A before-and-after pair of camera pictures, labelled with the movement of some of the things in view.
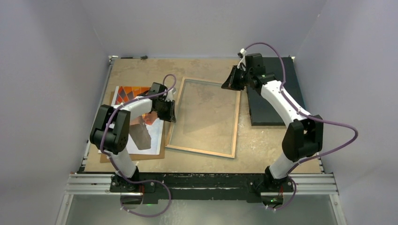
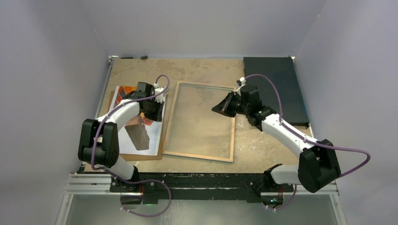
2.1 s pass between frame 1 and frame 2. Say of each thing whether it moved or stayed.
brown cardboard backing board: stayed
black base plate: stayed
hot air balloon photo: stayed
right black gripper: moved
